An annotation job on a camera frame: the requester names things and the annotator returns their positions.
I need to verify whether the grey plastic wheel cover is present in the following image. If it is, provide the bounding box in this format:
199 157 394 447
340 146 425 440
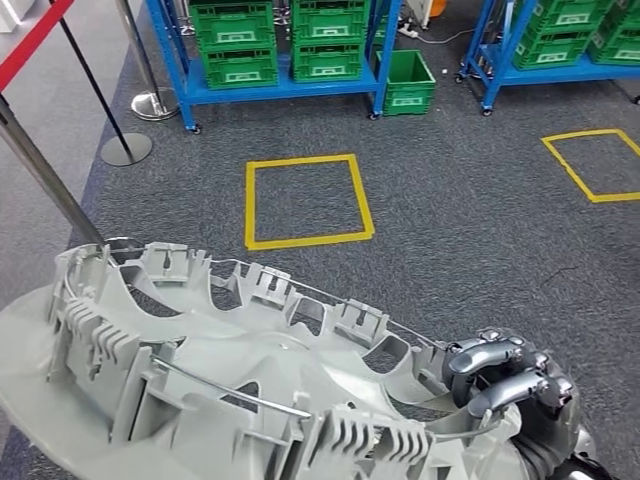
0 241 531 480

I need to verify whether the white cable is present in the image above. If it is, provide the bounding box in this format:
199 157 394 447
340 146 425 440
417 25 477 45

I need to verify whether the black stanchion post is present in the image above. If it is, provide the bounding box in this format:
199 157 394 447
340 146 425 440
48 0 153 168

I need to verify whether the red barrier belt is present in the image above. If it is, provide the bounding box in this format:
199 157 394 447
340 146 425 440
0 0 76 93

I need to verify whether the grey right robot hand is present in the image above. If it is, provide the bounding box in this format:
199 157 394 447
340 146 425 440
441 329 585 466

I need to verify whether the blue metal shelf rack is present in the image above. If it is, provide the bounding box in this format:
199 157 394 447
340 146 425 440
145 0 404 134
454 0 640 118

